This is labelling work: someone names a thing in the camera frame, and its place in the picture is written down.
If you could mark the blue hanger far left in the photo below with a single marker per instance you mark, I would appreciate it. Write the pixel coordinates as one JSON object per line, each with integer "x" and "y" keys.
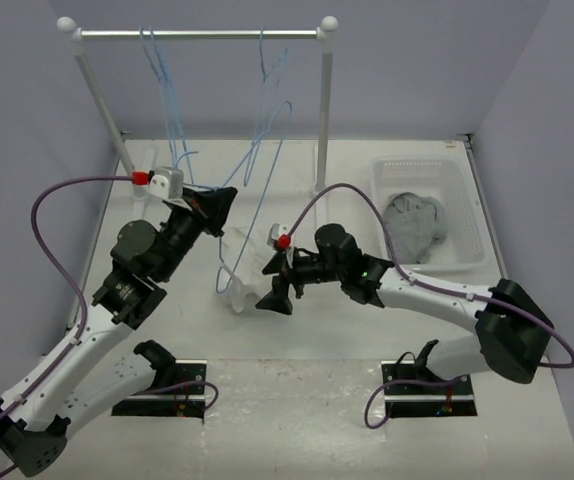
{"x": 175, "y": 133}

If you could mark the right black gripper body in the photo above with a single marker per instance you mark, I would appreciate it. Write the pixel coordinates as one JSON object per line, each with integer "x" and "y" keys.
{"x": 312, "y": 269}

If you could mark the white plastic basket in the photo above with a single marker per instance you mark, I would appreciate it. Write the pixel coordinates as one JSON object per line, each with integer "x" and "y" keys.
{"x": 444, "y": 179}

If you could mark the white tank top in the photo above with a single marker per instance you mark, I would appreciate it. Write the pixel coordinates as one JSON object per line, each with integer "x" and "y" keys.
{"x": 243, "y": 255}

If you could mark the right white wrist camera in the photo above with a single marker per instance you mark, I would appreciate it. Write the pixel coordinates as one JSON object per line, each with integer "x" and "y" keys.
{"x": 281, "y": 241}

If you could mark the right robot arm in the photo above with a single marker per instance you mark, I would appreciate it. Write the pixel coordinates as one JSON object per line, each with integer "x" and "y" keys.
{"x": 507, "y": 333}

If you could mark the grey clothes in basket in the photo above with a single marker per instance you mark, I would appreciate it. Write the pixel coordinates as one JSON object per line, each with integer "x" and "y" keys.
{"x": 416, "y": 225}

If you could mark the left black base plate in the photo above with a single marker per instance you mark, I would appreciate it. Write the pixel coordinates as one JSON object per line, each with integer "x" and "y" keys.
{"x": 185, "y": 395}

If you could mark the blue hanger right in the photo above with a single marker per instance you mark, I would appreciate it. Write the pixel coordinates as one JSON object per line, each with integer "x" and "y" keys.
{"x": 271, "y": 77}

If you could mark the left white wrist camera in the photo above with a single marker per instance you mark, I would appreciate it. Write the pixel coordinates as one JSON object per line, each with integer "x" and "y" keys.
{"x": 166, "y": 183}

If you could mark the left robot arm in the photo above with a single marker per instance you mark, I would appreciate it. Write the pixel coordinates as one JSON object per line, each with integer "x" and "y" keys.
{"x": 44, "y": 410}

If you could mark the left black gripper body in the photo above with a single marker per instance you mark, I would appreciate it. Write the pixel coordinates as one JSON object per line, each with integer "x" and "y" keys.
{"x": 181, "y": 230}

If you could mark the white clothes rack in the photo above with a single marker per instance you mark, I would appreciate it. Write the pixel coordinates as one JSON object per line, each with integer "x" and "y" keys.
{"x": 325, "y": 34}

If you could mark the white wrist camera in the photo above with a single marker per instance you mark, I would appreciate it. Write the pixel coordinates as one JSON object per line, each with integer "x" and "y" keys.
{"x": 281, "y": 241}
{"x": 166, "y": 183}

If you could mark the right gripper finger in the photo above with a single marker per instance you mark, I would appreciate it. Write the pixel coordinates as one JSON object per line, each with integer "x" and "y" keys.
{"x": 277, "y": 299}
{"x": 280, "y": 263}

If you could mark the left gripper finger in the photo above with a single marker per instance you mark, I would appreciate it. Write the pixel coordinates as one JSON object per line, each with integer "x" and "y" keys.
{"x": 216, "y": 218}
{"x": 199, "y": 199}

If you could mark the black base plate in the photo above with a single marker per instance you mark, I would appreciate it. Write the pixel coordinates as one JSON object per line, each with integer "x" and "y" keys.
{"x": 185, "y": 395}
{"x": 416, "y": 401}

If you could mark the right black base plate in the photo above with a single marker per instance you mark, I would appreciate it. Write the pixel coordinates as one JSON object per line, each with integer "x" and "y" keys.
{"x": 416, "y": 401}

